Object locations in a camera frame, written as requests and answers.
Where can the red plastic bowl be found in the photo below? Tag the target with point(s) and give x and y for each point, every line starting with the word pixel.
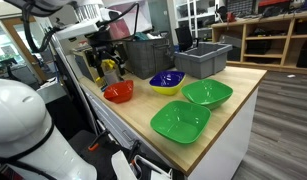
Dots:
pixel 119 92

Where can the white tube frame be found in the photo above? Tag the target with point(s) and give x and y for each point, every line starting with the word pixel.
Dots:
pixel 153 164

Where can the black leaning panel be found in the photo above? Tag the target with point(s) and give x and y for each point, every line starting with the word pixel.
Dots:
pixel 69 100

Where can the grey storage box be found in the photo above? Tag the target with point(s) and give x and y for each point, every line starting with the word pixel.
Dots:
pixel 231 46

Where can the black office chair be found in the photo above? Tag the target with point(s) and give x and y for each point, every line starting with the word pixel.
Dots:
pixel 184 38

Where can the grey plastic bin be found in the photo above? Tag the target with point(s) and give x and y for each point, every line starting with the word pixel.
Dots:
pixel 203 61

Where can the green plastic bowl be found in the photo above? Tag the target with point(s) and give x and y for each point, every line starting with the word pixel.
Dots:
pixel 179 121
pixel 206 91

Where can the wooden shelf unit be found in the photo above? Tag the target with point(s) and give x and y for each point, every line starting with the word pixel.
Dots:
pixel 287 43

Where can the black storage case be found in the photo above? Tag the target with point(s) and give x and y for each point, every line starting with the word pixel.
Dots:
pixel 259 47

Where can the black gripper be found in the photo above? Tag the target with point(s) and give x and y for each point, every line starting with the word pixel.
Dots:
pixel 103 45

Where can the dark grey fabric basket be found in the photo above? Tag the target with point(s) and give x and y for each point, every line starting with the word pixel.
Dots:
pixel 148 58

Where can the grey side table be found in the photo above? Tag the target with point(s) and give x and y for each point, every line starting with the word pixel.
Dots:
pixel 51 91

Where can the wooden door frame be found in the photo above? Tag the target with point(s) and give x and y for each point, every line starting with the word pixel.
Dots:
pixel 26 53

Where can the teal cloth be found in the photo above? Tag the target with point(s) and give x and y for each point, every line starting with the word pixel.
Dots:
pixel 139 36

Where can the red black tool case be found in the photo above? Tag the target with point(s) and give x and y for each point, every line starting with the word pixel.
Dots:
pixel 274 6

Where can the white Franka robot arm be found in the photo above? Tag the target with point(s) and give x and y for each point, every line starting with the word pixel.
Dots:
pixel 19 113

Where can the metal cylinder cup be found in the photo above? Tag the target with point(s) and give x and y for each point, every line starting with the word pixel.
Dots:
pixel 111 77

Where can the white shelving unit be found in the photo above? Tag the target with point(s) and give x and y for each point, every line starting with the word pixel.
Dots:
pixel 194 20

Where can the white paper scrap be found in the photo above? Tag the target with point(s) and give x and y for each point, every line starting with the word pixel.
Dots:
pixel 291 76

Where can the yellow bowl with blue inside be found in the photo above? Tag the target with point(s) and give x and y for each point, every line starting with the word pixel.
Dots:
pixel 167 81

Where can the white plastic flap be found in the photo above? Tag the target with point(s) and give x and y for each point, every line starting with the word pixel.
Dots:
pixel 121 166

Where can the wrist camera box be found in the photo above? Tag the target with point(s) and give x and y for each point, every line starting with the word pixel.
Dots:
pixel 109 16

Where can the white drawer cabinet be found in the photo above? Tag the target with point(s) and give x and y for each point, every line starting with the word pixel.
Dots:
pixel 226 150

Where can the black small parts organizer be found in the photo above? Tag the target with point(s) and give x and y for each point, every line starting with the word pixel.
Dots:
pixel 241 6

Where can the small red tool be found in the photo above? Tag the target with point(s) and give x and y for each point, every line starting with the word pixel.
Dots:
pixel 231 16

